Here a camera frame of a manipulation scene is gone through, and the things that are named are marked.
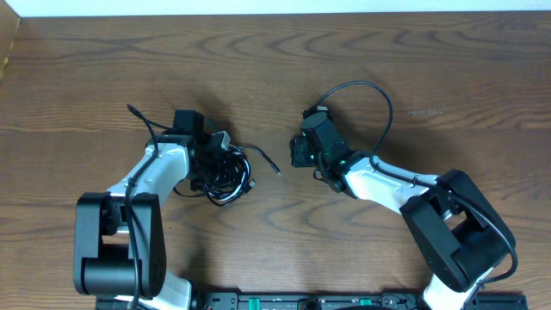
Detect black usb cable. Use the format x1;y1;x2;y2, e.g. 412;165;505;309
173;144;282;208

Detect white usb cable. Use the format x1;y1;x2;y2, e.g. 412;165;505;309
206;146;253;206

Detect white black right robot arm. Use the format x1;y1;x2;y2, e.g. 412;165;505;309
290;110;516;309

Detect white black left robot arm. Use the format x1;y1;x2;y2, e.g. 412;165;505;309
73;110;230;309

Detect cardboard panel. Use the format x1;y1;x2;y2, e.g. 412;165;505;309
0;0;21;78

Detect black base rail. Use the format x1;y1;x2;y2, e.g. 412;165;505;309
95;291;529;310

